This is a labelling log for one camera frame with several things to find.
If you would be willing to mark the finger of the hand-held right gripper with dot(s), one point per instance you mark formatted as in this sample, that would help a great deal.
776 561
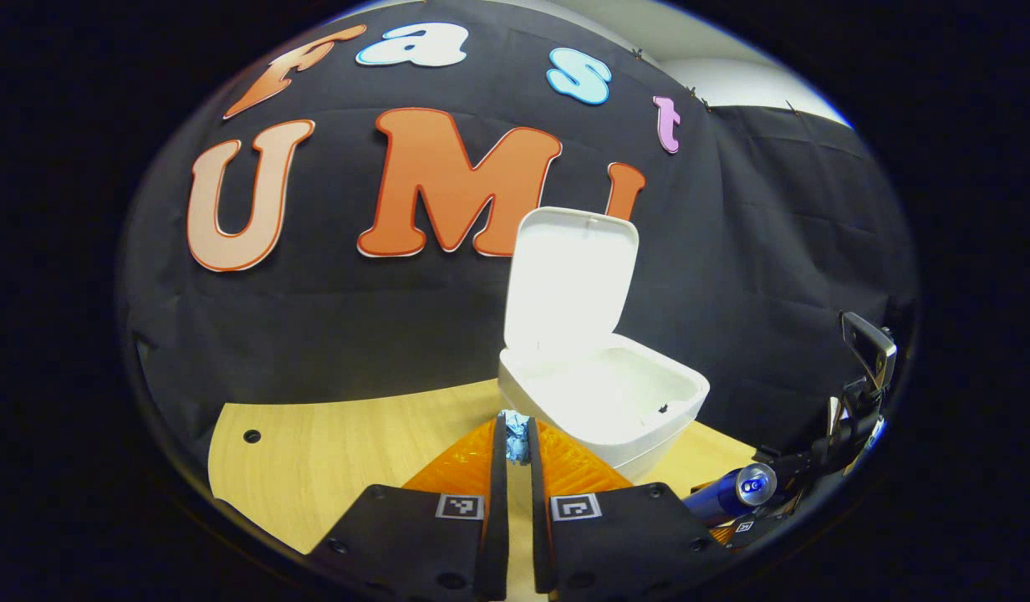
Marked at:
762 525
787 461

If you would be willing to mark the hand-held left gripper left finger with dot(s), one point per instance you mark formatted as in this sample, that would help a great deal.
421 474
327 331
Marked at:
498 535

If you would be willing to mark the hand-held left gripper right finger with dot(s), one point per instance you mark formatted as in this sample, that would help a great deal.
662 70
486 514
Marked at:
542 543

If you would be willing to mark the blue pop can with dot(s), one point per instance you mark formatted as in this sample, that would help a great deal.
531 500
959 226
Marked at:
720 497

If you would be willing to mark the blue paper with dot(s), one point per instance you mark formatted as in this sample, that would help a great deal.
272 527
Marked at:
517 439

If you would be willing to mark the white desktop garbage bin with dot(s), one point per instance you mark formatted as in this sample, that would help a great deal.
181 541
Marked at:
573 284

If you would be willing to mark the wooden desktop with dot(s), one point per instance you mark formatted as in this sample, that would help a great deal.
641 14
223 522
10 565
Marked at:
314 468

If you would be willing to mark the black backdrop cloth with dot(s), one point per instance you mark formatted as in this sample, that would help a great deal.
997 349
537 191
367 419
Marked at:
356 318

